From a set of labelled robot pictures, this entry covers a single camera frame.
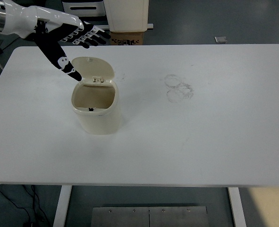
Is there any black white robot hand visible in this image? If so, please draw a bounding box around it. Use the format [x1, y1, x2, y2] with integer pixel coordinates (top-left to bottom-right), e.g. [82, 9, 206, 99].
[0, 0, 111, 81]

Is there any cream plastic trash can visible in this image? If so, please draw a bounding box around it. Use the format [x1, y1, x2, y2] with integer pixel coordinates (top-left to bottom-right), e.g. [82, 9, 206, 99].
[71, 57, 121, 135]

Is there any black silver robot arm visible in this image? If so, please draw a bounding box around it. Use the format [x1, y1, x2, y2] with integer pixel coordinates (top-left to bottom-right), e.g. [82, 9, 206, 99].
[0, 0, 110, 81]

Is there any white floor bar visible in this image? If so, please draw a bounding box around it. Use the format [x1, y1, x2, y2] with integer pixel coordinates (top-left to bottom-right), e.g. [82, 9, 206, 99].
[97, 23, 154, 30]

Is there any white black appliance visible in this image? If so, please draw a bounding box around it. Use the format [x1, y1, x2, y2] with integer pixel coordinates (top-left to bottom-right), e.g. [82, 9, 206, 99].
[61, 0, 107, 21]

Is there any cardboard box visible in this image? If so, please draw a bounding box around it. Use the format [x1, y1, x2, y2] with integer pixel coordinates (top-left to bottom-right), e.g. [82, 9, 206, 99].
[110, 32, 144, 45]

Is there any white bin on box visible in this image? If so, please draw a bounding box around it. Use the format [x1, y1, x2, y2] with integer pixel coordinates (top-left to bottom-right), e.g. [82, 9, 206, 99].
[104, 0, 149, 33]

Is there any small grey floor plate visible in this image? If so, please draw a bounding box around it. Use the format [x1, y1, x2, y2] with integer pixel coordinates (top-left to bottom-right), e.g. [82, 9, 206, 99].
[214, 36, 228, 44]

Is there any left white table leg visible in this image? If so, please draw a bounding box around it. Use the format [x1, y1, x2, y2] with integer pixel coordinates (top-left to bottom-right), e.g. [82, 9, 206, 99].
[53, 185, 72, 227]

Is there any white table leg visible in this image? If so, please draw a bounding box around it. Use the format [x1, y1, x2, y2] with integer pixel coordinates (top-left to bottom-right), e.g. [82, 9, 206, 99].
[53, 185, 72, 227]
[228, 187, 246, 227]

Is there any metal floor plate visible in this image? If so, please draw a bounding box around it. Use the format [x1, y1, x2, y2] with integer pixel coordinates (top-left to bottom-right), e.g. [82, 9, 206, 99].
[91, 206, 209, 227]

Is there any right white table leg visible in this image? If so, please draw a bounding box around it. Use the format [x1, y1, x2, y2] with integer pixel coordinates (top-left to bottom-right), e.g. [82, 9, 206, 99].
[228, 187, 246, 227]

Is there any black floor cable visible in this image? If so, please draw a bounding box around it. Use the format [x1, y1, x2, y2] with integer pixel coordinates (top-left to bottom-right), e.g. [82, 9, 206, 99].
[0, 183, 51, 227]

